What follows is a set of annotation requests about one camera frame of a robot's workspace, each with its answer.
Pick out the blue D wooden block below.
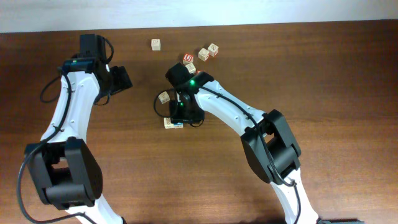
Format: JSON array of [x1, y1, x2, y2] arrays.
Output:
[[174, 123, 183, 129]]

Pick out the wooden block red drawing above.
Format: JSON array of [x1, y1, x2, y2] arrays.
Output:
[[164, 118, 174, 129]]

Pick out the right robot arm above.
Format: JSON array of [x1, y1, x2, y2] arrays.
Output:
[[165, 63, 321, 223]]

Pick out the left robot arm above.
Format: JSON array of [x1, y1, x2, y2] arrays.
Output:
[[16, 34, 132, 223]]

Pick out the plain wooden block middle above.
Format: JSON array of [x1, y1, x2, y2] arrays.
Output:
[[158, 91, 170, 104]]

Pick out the plain wooden block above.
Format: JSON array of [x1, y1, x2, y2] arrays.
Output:
[[151, 39, 161, 51], [158, 91, 170, 104]]

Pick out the red U wooden block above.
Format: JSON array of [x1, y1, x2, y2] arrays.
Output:
[[182, 54, 194, 65]]

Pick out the plain wooden block far left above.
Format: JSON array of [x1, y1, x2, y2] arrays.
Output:
[[151, 39, 161, 51]]

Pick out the wooden block beside top right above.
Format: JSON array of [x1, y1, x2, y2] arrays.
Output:
[[198, 48, 210, 62]]

